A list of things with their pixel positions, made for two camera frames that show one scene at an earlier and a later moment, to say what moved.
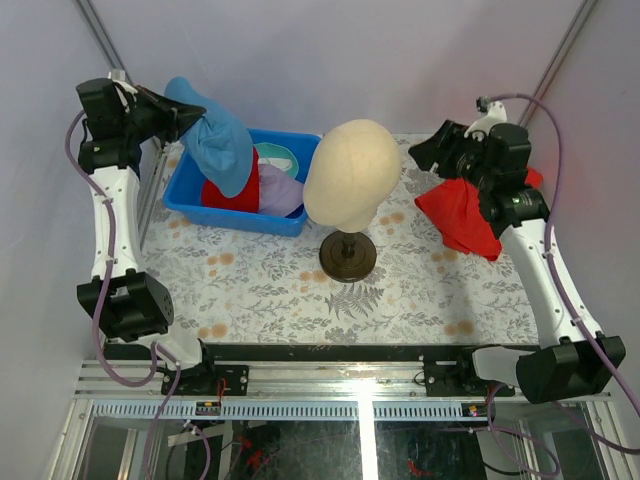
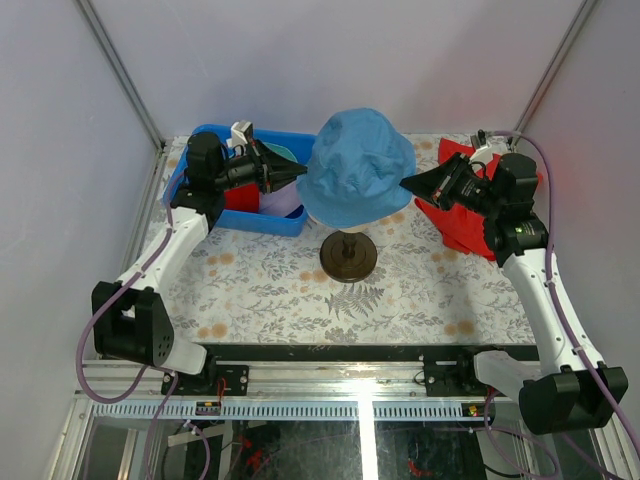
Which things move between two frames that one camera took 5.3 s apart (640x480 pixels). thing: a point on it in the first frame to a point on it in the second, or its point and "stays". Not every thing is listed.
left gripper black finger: (170, 130) to (282, 179)
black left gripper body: (132, 123) to (240, 171)
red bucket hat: (247, 201) stays
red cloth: (464, 218) stays
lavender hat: (280, 193) stays
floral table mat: (427, 285) stays
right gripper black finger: (436, 152) to (434, 184)
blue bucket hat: (222, 151) to (356, 166)
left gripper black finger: (167, 115) to (276, 164)
